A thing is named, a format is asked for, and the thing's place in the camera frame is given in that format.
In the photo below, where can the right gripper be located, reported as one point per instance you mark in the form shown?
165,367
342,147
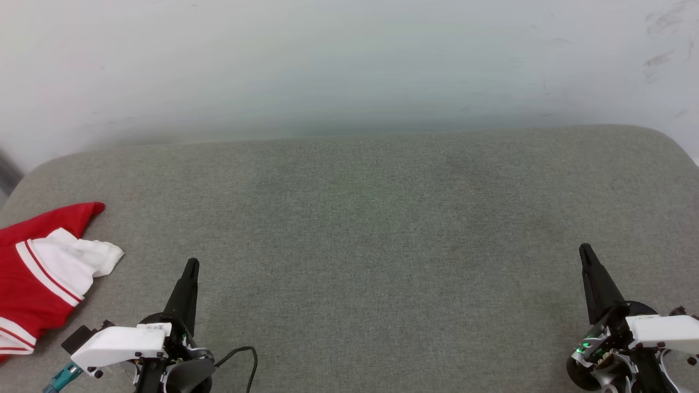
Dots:
611,349

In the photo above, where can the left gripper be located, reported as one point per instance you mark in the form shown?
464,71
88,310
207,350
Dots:
180,371

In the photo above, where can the red white sports jersey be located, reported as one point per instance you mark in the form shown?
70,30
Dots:
33,305

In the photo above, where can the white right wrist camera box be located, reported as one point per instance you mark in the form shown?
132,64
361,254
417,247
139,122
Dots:
666,330

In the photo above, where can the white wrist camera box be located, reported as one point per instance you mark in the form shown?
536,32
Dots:
120,344
666,330

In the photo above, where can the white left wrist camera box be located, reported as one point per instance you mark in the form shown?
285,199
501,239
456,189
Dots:
120,344

